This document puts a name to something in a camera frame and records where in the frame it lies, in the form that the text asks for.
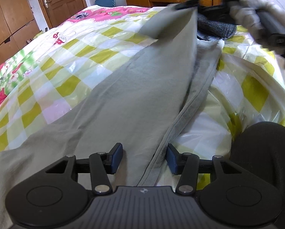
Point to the blue foam mat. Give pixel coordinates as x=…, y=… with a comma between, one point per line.
x=105, y=1

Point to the wooden door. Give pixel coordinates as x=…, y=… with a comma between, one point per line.
x=61, y=0

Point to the grey pants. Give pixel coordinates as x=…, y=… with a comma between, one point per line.
x=135, y=95

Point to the checkered printed blanket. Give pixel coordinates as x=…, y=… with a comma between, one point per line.
x=68, y=59

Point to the person's right hand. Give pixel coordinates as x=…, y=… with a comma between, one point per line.
x=242, y=14

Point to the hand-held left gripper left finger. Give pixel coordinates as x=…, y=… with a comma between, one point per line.
x=115, y=158

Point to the person's black clothing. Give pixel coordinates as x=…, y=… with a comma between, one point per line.
x=266, y=162

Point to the wooden wardrobe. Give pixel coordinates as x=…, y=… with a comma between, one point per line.
x=11, y=19

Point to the grey plaid folded cloth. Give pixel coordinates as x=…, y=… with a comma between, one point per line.
x=216, y=27

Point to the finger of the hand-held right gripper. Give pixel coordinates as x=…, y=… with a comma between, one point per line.
x=186, y=4

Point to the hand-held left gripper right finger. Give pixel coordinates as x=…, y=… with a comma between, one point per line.
x=172, y=159

